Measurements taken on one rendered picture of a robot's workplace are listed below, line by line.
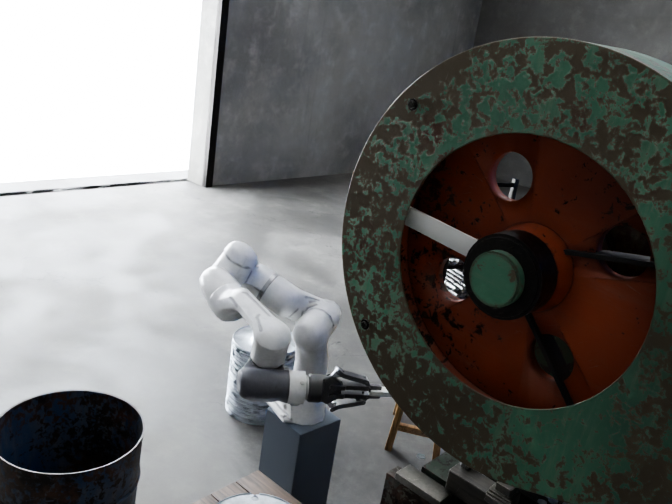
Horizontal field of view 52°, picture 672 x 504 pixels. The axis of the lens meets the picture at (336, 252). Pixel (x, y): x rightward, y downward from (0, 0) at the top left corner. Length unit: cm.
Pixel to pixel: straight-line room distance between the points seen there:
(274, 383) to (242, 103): 516
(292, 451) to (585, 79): 156
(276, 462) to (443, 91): 149
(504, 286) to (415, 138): 35
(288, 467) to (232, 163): 481
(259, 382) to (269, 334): 12
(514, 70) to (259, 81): 571
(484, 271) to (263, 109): 585
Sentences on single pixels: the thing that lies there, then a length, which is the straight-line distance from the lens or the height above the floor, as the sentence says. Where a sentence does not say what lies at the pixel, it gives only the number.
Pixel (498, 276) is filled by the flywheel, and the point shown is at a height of 134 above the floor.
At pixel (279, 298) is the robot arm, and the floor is 86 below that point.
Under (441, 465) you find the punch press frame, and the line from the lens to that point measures 193.
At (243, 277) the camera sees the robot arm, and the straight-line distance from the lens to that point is 215.
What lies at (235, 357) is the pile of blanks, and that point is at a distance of 302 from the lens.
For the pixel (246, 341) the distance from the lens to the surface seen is 303.
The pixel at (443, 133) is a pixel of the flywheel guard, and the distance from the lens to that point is 133.
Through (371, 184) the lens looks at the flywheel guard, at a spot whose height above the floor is 140.
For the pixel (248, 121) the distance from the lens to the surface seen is 688.
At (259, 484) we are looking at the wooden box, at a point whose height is 35.
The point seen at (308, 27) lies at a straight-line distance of 723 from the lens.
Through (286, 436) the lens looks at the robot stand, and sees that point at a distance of 234.
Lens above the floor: 172
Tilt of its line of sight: 19 degrees down
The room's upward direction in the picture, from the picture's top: 9 degrees clockwise
